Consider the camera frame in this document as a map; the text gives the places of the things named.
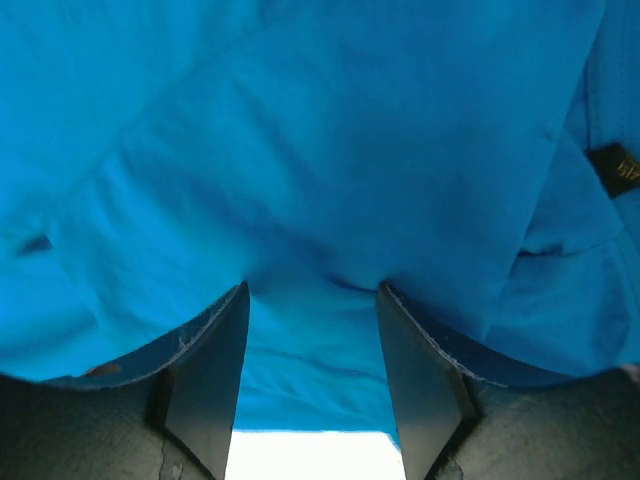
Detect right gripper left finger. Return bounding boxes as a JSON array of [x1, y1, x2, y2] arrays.
[[1, 284, 250, 479]]

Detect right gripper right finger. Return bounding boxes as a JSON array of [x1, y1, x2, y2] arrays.
[[377, 284, 639, 479]]

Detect blue t-shirt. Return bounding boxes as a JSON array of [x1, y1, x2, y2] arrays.
[[1, 1, 639, 432]]

